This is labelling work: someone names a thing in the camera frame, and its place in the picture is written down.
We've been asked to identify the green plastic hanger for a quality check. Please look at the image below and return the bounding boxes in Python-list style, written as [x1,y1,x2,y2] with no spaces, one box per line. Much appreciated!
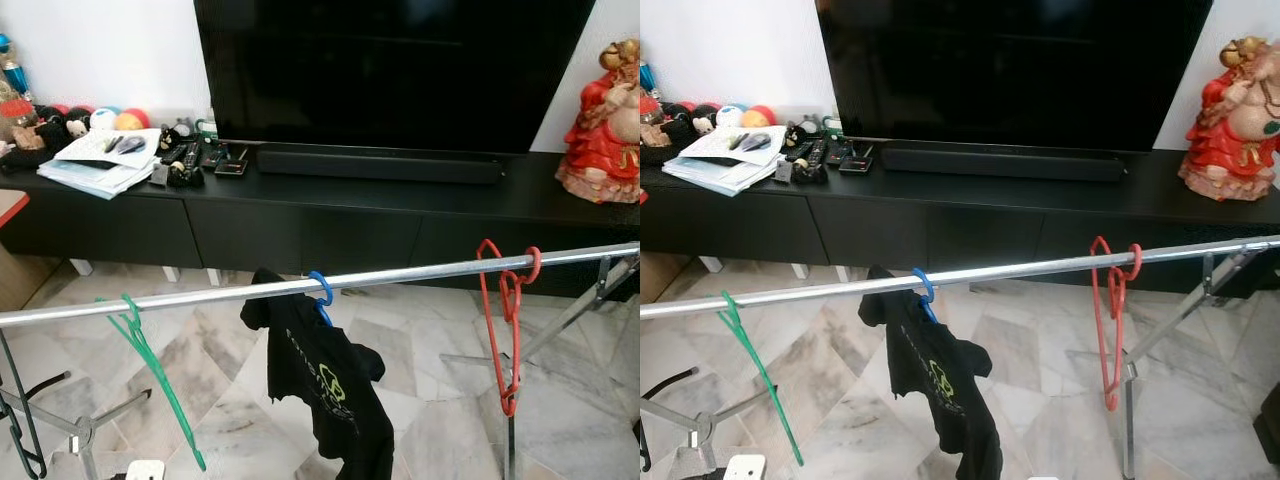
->
[96,292,209,473]
[716,290,806,468]

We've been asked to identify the red plastic hanger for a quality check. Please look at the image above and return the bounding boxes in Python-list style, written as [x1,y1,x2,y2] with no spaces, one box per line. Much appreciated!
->
[474,238,544,419]
[1088,235,1143,413]

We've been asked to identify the blue plastic hanger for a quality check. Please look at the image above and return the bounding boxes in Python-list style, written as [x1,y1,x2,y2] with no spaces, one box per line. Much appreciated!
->
[910,266,938,324]
[306,270,335,328]

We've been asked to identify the light wooden box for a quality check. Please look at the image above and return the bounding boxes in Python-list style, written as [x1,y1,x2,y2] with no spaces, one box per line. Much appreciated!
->
[0,245,59,313]
[640,250,666,306]

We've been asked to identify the stack of white papers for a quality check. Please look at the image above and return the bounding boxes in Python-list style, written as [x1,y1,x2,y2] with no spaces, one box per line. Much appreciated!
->
[662,125,788,197]
[37,127,164,200]

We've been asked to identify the red laughing buddha statue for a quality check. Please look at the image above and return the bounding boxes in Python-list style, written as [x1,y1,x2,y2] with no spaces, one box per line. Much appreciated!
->
[555,38,641,206]
[1178,35,1280,203]

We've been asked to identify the black plush toys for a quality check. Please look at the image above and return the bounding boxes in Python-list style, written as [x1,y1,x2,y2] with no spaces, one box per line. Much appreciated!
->
[655,100,716,151]
[35,103,93,139]

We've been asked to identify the marble folding table red edge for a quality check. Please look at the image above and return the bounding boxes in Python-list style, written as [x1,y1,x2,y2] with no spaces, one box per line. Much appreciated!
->
[640,366,700,401]
[0,188,73,401]

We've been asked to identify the black remote control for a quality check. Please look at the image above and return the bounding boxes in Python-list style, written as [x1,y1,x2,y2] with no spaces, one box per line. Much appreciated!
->
[790,138,831,186]
[165,140,208,188]

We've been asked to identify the silver clothes rack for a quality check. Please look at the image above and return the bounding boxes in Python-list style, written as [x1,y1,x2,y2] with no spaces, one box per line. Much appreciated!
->
[640,235,1280,480]
[0,243,641,480]

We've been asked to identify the small black flat box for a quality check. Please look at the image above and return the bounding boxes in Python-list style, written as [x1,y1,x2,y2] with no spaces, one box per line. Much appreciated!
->
[213,143,251,178]
[838,142,876,176]

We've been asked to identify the black soundbar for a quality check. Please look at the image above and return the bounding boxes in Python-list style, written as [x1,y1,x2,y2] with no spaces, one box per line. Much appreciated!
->
[255,147,505,187]
[880,145,1128,183]

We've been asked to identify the black TV cabinet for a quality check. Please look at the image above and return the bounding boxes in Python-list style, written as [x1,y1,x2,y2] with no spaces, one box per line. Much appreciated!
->
[640,140,1280,299]
[0,140,641,303]

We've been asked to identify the black flat television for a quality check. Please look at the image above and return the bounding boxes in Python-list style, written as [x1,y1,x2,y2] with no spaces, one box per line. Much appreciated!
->
[193,0,598,157]
[817,0,1214,154]

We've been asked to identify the black fonemax t-shirt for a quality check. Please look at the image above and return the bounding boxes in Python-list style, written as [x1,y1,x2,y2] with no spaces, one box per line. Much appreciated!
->
[858,265,1004,480]
[240,267,397,480]

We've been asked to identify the dark fabric sofa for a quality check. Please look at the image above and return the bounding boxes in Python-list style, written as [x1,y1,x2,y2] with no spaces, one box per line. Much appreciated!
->
[1255,410,1280,466]

